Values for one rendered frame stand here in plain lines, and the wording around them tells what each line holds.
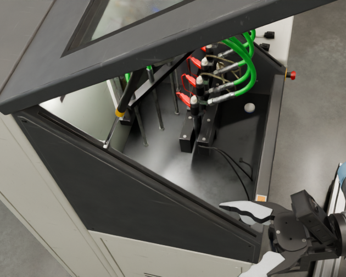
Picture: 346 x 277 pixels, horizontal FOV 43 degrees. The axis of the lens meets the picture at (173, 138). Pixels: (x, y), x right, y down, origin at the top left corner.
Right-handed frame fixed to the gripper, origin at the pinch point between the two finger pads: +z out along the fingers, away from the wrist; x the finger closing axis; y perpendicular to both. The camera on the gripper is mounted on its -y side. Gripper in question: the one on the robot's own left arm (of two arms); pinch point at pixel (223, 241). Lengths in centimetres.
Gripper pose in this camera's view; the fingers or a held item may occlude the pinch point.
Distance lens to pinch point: 75.8
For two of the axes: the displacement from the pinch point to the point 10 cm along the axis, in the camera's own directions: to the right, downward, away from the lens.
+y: 1.1, 6.7, 7.3
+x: -0.6, -7.3, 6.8
